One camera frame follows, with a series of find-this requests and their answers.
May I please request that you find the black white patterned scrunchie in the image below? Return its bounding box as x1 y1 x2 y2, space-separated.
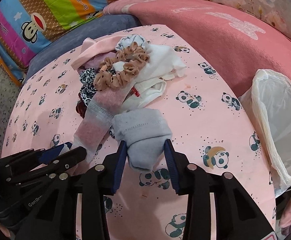
79 68 108 106

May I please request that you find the pink cloth strip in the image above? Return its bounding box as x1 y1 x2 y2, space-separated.
71 35 124 70

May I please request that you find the brown dotted scrunchie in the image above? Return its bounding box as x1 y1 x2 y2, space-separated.
93 42 150 91

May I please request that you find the light blue balled sock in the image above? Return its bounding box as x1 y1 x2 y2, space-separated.
115 34 148 51

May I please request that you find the white cloth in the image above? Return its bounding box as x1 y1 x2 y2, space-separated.
120 44 186 112

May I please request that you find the purple cloth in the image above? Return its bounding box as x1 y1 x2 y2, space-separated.
81 58 103 70

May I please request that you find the white bag lined trash bin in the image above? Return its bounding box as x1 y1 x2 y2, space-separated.
239 69 291 197

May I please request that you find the pink panda print cloth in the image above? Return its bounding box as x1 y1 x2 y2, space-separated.
2 25 276 239

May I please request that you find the colourful monkey print quilt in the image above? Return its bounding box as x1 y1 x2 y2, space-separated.
0 0 117 86

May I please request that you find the blue grey cushion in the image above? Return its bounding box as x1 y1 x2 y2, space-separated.
26 14 141 80

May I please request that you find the pink blanket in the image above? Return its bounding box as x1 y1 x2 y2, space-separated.
103 0 291 95

